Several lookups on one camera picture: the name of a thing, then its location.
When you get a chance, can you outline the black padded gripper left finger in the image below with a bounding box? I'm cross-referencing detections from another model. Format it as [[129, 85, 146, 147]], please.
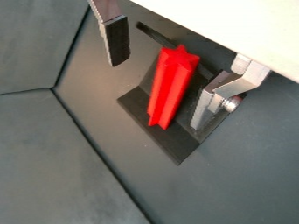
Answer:
[[88, 0, 130, 67]]

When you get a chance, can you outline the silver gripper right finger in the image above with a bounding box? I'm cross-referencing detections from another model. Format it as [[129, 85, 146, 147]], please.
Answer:
[[190, 54, 270, 130]]

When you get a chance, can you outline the red star prism peg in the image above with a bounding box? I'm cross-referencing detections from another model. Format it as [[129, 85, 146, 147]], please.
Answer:
[[146, 45, 200, 130]]

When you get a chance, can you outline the black curved fixture stand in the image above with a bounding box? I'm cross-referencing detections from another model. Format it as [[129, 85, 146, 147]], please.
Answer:
[[116, 21, 248, 166]]

